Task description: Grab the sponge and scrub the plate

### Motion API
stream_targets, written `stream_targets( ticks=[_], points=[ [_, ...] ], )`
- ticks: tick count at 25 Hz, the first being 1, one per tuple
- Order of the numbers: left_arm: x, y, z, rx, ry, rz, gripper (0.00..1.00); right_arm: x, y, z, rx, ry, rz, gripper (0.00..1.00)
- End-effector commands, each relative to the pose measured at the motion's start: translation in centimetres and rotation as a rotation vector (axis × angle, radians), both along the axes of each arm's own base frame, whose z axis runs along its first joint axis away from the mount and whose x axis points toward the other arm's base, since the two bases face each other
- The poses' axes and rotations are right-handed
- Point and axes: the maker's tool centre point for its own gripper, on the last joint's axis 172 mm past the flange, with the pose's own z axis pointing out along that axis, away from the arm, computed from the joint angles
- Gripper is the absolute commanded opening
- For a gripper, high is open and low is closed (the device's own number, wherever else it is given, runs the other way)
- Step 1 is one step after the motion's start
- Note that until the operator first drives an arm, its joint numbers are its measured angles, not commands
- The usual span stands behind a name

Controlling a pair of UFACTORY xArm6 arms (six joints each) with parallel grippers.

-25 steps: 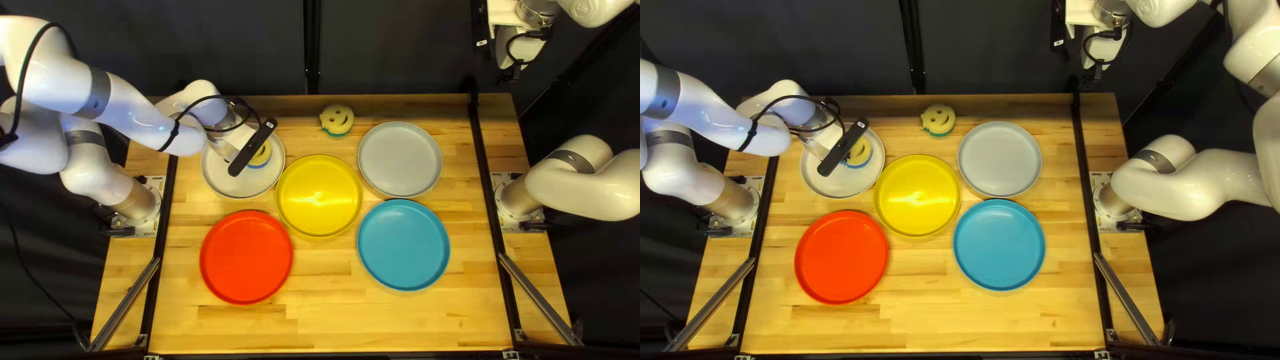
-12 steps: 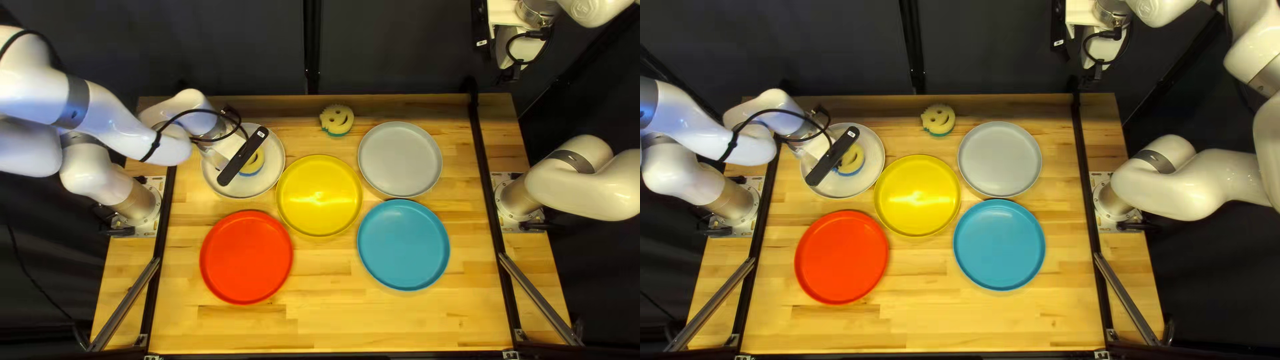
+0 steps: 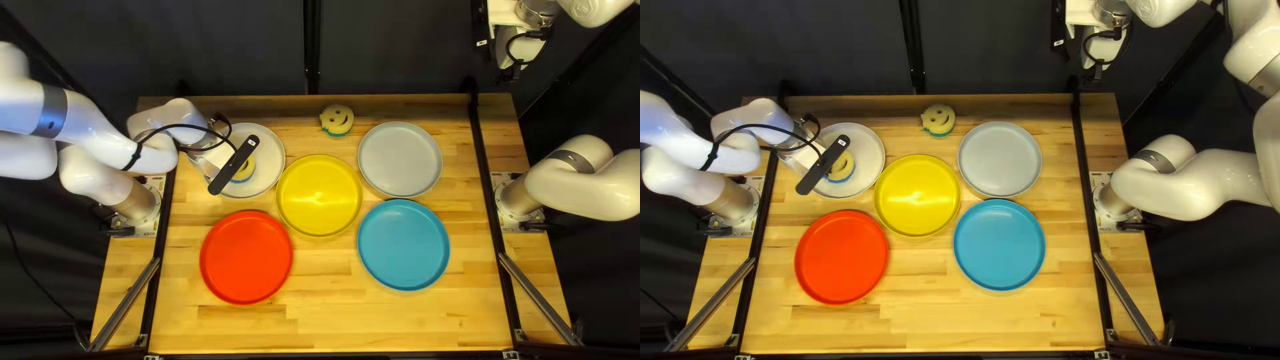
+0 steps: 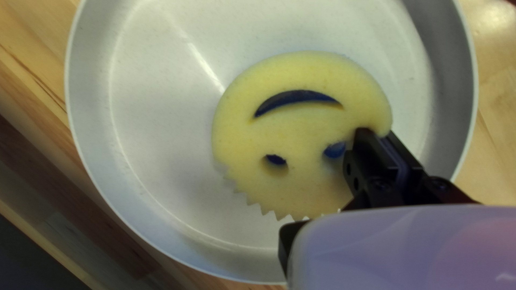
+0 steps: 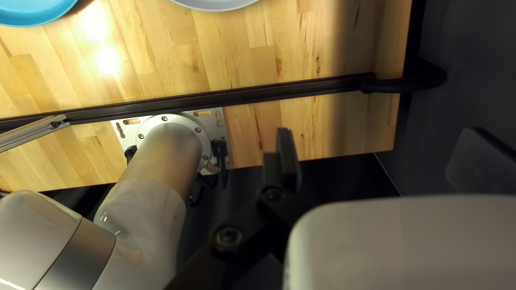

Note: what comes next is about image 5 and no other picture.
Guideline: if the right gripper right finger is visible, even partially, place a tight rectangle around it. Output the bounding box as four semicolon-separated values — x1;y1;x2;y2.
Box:
445;128;516;196

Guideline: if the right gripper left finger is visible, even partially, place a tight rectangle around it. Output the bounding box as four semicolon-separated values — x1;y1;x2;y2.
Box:
163;128;308;290

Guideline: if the grey round plate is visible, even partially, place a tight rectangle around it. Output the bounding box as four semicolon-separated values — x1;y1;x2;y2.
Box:
169;0;259;12

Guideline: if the teal round plate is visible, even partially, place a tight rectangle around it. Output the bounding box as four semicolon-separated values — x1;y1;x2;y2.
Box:
0;0;79;27

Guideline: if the black frame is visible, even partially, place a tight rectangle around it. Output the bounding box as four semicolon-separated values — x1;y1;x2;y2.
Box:
0;56;447;154

